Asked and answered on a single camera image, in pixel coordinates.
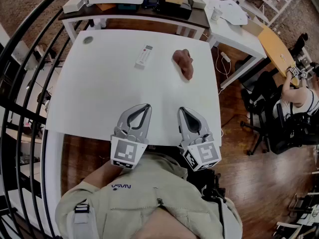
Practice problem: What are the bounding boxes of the orange flat box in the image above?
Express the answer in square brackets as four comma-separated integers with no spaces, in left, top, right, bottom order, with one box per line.
[96,2,117,11]

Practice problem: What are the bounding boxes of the white paper sheets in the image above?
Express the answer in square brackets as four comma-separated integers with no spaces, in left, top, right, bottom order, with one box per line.
[214,0,249,26]

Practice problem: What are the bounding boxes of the white frame chair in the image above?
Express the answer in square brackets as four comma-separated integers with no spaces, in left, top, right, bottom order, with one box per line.
[273,190,319,239]

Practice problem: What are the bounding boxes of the black metal railing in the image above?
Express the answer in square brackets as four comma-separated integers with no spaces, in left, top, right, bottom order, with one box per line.
[0,0,95,239]

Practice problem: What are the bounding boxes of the round yellow table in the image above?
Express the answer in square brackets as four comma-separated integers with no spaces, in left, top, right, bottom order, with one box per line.
[258,25,300,87]

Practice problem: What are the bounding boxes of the person's left forearm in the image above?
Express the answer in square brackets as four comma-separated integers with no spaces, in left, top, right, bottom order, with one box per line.
[83,160,125,191]

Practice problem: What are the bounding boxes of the black harness strap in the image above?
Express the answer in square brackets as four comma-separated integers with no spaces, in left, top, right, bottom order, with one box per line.
[199,173,228,225]

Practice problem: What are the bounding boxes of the white paper cup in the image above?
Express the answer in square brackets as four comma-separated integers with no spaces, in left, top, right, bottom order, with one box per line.
[211,7,223,21]

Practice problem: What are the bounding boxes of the grey shoulder strap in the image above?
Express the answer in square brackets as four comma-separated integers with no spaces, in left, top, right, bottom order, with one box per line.
[73,199,100,239]

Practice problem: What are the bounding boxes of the person's beige jacket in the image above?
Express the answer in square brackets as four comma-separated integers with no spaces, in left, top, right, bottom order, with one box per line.
[54,152,244,239]

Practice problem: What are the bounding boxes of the teal box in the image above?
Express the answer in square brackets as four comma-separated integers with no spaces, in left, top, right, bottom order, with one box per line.
[117,3,138,11]

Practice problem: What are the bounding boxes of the dark wooden table white legs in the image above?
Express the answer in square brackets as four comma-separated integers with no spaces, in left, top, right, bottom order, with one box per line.
[58,0,211,43]

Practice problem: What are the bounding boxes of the black office chair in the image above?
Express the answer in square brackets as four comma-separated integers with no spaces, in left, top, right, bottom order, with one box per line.
[240,71,277,156]

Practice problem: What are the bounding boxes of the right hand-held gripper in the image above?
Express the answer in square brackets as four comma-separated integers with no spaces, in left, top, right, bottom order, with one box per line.
[177,107,222,171]

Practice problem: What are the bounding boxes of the white side table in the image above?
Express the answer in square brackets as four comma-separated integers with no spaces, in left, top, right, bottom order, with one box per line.
[199,0,267,89]

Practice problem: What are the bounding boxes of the white remote control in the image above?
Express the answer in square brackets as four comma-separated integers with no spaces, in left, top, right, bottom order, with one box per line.
[134,44,154,70]

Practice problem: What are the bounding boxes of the black box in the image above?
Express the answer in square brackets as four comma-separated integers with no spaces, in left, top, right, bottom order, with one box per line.
[156,0,193,19]

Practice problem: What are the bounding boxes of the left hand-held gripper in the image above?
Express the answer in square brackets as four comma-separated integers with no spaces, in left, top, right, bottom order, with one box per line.
[110,104,153,170]

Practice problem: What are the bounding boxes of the black chair with cables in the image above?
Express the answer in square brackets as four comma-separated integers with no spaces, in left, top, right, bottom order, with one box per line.
[270,101,319,155]

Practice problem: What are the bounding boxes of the white cable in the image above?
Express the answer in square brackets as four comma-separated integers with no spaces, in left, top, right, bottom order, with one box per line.
[215,47,230,96]

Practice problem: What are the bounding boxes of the grey box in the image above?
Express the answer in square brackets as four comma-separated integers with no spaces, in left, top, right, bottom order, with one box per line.
[185,0,207,9]

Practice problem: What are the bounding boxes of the flat cardboard box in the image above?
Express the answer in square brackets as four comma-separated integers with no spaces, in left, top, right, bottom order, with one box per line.
[243,17,264,37]

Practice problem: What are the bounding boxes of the white flat box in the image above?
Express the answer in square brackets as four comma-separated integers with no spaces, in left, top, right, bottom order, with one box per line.
[62,0,89,14]

